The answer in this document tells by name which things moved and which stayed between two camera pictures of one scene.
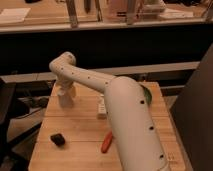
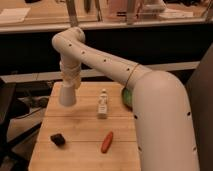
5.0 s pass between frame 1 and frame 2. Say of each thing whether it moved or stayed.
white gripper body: moved
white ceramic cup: stayed
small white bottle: stayed
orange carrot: stayed
